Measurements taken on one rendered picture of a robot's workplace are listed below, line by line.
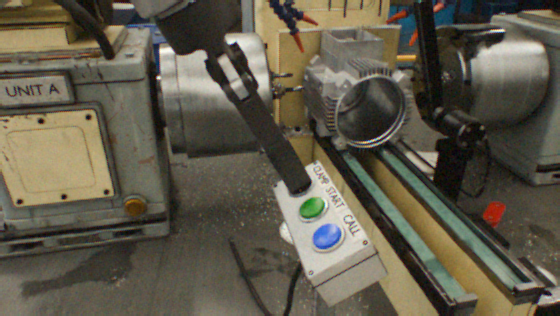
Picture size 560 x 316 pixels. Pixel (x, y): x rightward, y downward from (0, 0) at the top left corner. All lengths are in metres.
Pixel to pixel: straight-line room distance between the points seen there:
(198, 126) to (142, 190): 0.16
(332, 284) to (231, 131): 0.44
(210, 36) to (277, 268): 0.50
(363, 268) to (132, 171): 0.51
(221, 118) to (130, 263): 0.32
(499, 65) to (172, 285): 0.78
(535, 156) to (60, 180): 1.03
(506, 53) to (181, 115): 0.68
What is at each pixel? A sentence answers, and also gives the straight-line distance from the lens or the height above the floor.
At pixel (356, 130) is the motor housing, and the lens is 0.96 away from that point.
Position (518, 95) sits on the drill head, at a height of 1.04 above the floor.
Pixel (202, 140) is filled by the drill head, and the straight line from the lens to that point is 0.78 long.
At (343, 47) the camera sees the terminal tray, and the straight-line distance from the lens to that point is 0.88.
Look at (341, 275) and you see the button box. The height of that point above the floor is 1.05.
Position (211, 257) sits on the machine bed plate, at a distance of 0.80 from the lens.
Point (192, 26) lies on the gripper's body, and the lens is 0.37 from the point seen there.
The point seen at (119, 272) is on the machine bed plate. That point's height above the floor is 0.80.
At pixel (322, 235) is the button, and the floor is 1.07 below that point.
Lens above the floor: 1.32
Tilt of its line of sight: 29 degrees down
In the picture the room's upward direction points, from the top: straight up
